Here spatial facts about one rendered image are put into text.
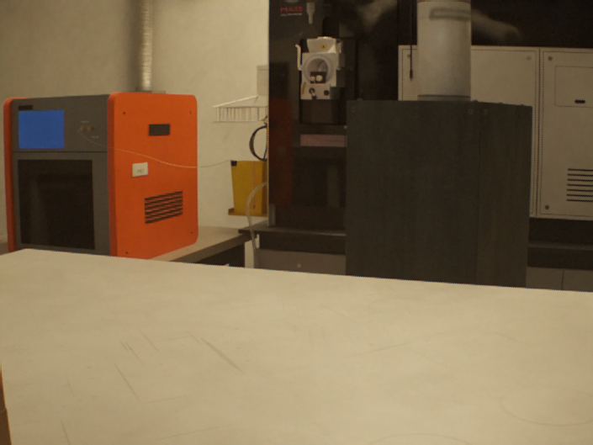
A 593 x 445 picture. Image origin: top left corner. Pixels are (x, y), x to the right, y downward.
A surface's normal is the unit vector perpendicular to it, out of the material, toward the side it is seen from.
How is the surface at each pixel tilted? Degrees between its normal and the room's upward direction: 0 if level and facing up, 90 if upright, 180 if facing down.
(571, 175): 90
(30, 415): 0
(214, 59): 90
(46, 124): 90
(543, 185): 90
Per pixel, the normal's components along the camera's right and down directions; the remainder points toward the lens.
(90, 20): -0.32, 0.14
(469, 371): 0.00, -0.99
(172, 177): 0.94, 0.05
